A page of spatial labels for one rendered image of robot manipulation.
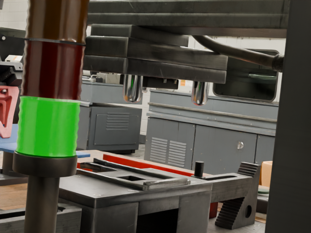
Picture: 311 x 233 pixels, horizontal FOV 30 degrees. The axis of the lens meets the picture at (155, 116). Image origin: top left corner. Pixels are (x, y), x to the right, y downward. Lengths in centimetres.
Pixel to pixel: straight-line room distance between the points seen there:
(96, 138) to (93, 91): 62
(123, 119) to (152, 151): 133
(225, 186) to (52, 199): 46
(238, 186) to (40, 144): 51
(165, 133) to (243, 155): 108
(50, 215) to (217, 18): 26
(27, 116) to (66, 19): 6
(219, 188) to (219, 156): 533
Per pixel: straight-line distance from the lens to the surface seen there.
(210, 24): 55
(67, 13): 35
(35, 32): 36
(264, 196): 96
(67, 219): 54
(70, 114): 36
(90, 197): 56
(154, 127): 671
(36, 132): 36
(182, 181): 66
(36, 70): 36
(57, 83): 35
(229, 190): 81
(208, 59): 67
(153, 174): 71
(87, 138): 758
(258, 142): 584
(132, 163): 100
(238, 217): 85
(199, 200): 70
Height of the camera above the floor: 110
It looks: 4 degrees down
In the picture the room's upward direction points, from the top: 6 degrees clockwise
